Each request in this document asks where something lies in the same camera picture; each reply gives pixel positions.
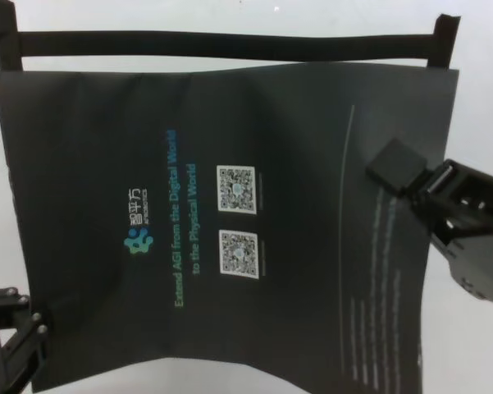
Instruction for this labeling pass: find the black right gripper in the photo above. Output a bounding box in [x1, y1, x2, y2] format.
[364, 138, 493, 311]

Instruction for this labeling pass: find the black printed tote bag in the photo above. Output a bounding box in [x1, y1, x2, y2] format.
[0, 61, 463, 394]

